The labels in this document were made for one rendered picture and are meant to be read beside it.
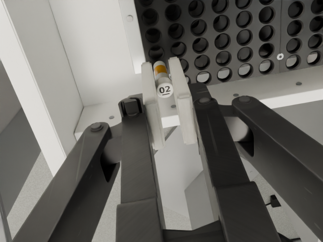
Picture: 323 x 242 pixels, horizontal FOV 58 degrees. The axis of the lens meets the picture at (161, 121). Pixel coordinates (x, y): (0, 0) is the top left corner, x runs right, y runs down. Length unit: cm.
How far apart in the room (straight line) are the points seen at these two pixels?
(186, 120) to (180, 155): 121
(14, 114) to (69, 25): 51
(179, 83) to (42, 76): 12
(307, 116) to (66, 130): 40
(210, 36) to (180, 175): 122
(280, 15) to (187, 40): 7
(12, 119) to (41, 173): 77
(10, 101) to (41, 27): 60
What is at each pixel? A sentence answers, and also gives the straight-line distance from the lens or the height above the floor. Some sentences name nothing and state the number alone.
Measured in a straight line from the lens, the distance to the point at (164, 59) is 24.
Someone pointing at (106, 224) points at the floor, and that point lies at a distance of 170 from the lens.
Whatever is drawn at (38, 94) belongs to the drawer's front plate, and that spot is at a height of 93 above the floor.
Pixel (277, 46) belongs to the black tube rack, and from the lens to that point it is 27.
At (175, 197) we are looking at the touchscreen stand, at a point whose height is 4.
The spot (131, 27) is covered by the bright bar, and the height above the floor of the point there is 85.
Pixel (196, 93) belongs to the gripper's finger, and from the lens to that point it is 17.
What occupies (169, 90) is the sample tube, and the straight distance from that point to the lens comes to 20.
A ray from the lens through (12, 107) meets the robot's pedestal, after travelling 83.
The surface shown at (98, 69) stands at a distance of 32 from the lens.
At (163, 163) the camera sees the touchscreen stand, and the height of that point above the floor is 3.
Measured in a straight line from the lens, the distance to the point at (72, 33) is 31.
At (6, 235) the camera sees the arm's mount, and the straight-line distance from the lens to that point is 60.
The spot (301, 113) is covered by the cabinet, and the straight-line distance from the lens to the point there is 56.
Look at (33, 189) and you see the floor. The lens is 160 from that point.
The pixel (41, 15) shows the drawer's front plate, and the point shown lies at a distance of 28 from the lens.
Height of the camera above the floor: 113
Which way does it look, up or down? 61 degrees down
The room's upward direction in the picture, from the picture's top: 172 degrees clockwise
